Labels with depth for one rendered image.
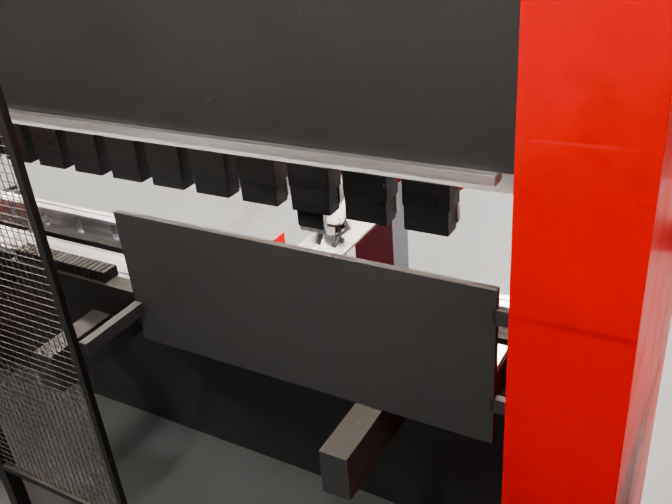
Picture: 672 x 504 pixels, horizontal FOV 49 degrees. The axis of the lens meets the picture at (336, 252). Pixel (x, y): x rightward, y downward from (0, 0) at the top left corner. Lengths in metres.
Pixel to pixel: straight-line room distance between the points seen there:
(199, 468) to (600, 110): 2.37
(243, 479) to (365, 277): 1.56
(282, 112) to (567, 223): 0.95
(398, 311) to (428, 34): 0.65
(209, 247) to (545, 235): 0.94
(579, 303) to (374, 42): 0.81
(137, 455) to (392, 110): 2.04
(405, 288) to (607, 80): 0.69
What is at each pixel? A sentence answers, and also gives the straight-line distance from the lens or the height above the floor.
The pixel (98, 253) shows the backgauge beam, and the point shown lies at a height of 0.98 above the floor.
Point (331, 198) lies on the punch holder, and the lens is 2.35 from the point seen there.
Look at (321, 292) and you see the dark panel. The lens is 1.86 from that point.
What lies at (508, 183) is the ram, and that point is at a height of 1.37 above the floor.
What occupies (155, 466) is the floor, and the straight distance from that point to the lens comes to 3.31.
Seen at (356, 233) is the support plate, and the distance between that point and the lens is 2.62.
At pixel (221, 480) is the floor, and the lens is 3.17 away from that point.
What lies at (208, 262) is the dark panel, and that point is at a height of 1.24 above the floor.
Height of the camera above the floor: 2.21
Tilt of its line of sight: 29 degrees down
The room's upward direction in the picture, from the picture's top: 5 degrees counter-clockwise
